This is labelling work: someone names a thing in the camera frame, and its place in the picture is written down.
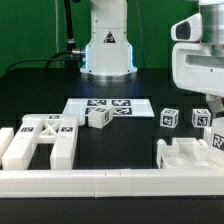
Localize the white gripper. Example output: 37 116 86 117
172 43 224 117

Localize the white chair seat plate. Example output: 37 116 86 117
156 138 210 169

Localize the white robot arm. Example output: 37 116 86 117
81 0 224 115

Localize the white tagged chair nut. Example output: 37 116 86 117
160 108 179 128

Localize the white marker base sheet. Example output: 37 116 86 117
63 98 154 117

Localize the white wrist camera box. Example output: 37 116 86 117
171 13 202 42

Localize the black cable bundle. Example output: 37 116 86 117
6 0 88 73

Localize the white chair back frame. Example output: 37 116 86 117
0 114 85 170

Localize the white U-shaped fence frame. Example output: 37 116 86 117
0 126 224 199

